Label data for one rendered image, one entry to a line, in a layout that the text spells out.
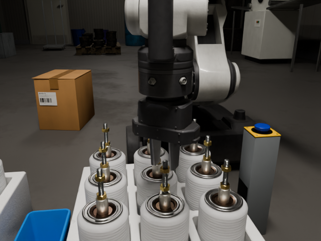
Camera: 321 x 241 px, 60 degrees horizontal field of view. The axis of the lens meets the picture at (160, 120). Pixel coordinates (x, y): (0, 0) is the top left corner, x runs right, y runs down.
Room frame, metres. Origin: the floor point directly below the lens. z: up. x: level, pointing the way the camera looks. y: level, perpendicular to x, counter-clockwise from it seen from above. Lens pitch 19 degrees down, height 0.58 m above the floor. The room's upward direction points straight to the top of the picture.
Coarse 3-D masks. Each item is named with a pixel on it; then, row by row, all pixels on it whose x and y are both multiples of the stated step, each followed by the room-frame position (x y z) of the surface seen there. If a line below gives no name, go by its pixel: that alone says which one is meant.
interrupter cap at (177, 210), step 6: (150, 198) 0.47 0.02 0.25; (156, 198) 0.47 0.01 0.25; (174, 198) 0.47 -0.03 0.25; (180, 198) 0.47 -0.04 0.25; (150, 204) 0.45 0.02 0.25; (156, 204) 0.46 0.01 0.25; (174, 204) 0.45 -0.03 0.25; (180, 204) 0.45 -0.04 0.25; (150, 210) 0.43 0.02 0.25; (156, 210) 0.43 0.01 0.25; (162, 210) 0.44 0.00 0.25; (168, 210) 0.44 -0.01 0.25; (174, 210) 0.43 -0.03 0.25; (180, 210) 0.43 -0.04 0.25; (156, 216) 0.42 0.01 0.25; (162, 216) 0.42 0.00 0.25; (168, 216) 0.42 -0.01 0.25; (174, 216) 0.42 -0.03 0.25
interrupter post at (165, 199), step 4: (160, 192) 0.45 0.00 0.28; (168, 192) 0.45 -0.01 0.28; (160, 196) 0.45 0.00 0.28; (164, 196) 0.44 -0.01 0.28; (168, 196) 0.44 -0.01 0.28; (160, 200) 0.45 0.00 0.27; (164, 200) 0.44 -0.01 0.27; (168, 200) 0.44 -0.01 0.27; (160, 204) 0.45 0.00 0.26; (164, 204) 0.44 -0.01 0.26; (168, 204) 0.44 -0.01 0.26; (164, 208) 0.44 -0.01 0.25
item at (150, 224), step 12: (144, 204) 0.46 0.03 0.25; (144, 216) 0.43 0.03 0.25; (180, 216) 0.42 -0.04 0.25; (144, 228) 0.43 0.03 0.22; (156, 228) 0.41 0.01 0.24; (168, 228) 0.41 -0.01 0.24; (180, 228) 0.41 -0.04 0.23; (144, 240) 0.43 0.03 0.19; (156, 240) 0.41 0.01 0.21; (168, 240) 0.41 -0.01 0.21; (180, 240) 0.41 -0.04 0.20
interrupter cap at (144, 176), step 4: (144, 168) 0.59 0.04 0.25; (148, 168) 0.59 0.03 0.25; (144, 172) 0.57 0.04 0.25; (148, 172) 0.57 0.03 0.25; (172, 172) 0.57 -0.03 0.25; (144, 176) 0.55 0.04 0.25; (148, 176) 0.55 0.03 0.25; (152, 176) 0.56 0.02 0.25; (160, 176) 0.56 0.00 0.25; (168, 176) 0.55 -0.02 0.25; (172, 176) 0.56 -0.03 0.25; (148, 180) 0.54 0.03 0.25; (152, 180) 0.54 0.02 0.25; (156, 180) 0.54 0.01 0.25; (160, 180) 0.54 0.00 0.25; (168, 180) 0.54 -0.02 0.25
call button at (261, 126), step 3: (258, 123) 0.70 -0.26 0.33; (261, 123) 0.70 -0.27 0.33; (264, 123) 0.70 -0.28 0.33; (255, 126) 0.68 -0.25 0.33; (258, 126) 0.68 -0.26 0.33; (261, 126) 0.68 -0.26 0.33; (264, 126) 0.68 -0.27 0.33; (267, 126) 0.68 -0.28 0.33; (258, 129) 0.67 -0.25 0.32; (261, 129) 0.67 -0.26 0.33; (264, 129) 0.66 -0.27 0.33; (267, 129) 0.67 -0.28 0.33; (264, 132) 0.67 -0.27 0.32
